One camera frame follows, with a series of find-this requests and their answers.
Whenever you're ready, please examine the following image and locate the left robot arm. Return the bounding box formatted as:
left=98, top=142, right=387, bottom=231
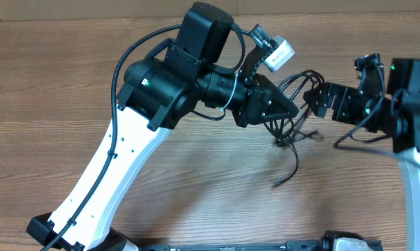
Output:
left=27, top=2, right=299, bottom=250

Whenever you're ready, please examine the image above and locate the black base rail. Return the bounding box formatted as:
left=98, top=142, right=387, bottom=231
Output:
left=138, top=230, right=384, bottom=251

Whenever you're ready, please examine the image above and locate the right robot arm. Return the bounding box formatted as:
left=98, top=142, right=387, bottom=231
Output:
left=303, top=54, right=420, bottom=250

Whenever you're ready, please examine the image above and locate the black cable bundle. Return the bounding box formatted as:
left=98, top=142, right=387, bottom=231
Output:
left=264, top=69, right=326, bottom=188

